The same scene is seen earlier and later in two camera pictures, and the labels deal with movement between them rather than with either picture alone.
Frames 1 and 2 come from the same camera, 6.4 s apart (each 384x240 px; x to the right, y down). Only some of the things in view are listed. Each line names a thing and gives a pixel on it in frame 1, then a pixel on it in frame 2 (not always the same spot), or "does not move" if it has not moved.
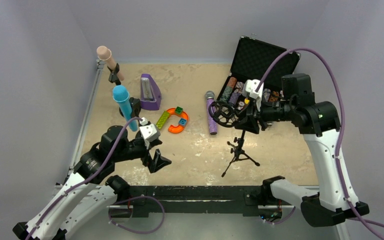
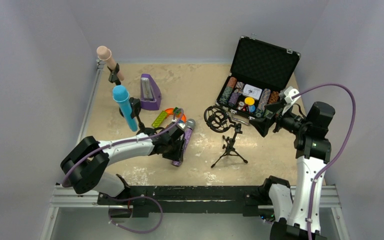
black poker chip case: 253,58 does not move
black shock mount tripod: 225,115 -> 217,118
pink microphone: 104,53 does not move
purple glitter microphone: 213,125 -> 189,126
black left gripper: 151,151 -> 176,145
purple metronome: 150,95 does not move
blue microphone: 121,94 does not move
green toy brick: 179,110 does not move
